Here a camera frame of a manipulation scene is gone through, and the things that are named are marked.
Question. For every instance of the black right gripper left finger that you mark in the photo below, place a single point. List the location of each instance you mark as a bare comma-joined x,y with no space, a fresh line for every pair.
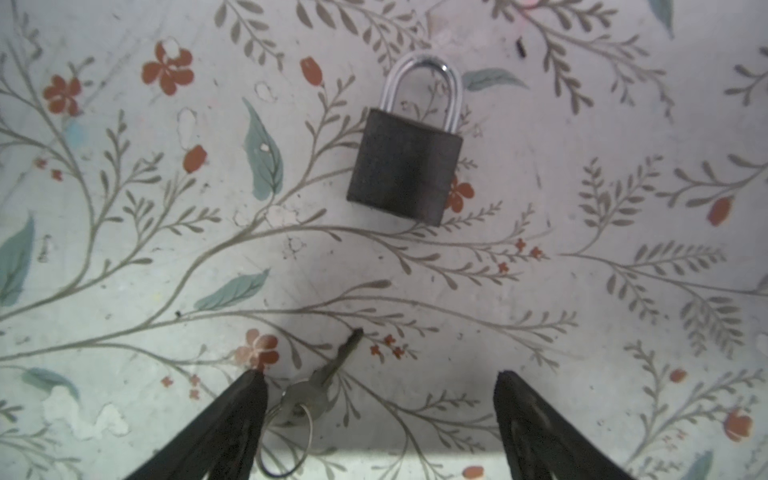
221,442

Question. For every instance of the black padlock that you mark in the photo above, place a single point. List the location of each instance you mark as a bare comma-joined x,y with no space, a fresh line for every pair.
405,167

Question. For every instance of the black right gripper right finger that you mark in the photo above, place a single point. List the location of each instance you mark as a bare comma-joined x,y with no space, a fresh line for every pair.
539,443

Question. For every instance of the silver key with ring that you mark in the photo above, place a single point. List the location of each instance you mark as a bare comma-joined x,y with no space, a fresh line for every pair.
304,402

